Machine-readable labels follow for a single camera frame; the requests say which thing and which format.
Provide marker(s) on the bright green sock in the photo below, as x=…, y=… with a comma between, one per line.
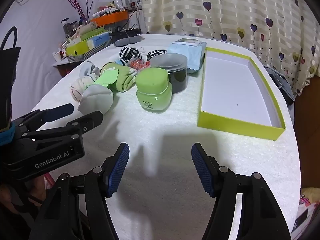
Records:
x=106, y=78

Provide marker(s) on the grey clothing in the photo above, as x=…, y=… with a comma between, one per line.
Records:
x=280, y=82

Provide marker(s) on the light grey glove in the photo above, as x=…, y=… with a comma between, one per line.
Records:
x=96, y=100

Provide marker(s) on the cluttered side table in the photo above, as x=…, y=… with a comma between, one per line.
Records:
x=61, y=66

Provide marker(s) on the yellow-green cardboard box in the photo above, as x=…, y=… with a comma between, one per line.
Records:
x=232, y=87

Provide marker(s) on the light blue wet wipes pack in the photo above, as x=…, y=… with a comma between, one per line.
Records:
x=195, y=55

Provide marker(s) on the colourful patterned cloth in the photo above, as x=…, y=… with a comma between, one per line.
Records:
x=306, y=200

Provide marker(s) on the black power strip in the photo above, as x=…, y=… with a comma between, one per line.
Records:
x=126, y=32

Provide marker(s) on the small white cup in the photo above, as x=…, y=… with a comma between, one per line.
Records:
x=57, y=55

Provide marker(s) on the brown wooden furniture panel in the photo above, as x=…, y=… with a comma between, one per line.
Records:
x=307, y=130

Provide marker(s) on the beige patterned cloth bundle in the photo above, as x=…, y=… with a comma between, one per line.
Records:
x=83, y=29

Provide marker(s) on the orange tray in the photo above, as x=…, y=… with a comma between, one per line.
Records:
x=110, y=18

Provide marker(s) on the black white striped box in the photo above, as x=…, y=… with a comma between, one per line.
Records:
x=85, y=55

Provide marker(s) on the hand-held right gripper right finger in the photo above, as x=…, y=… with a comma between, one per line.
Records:
x=202, y=170

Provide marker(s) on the glass jar with black lid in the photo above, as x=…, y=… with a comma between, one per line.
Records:
x=66, y=27
x=74, y=25

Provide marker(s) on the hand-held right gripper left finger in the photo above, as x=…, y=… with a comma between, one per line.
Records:
x=118, y=170

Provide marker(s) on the blue and white box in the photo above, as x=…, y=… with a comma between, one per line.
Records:
x=100, y=40

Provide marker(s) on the green rabbit towel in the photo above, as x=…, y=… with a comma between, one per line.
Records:
x=122, y=77

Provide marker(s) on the clear packet of orange snacks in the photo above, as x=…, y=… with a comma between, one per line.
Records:
x=137, y=65

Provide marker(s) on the person's left forearm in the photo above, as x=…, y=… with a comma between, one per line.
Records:
x=17, y=205

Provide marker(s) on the flat green box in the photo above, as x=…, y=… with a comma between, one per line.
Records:
x=93, y=32

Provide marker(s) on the green lidded glass jar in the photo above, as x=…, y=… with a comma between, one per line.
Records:
x=152, y=82

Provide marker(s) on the dark jar with clear lid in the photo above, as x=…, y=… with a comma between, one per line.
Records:
x=178, y=77

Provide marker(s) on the cream sock with red stitching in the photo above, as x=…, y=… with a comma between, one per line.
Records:
x=77, y=90

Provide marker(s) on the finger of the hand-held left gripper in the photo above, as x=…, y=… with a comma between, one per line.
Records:
x=61, y=110
x=87, y=123

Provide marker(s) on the pale blue-grey sock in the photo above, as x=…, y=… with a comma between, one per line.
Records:
x=87, y=70

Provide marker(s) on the black white striped sock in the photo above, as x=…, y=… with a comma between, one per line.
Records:
x=128, y=53
x=156, y=53

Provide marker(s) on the pink flower branches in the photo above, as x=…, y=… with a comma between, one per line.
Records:
x=75, y=2

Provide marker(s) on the cream curtain with hearts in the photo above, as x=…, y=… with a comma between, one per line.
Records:
x=225, y=10

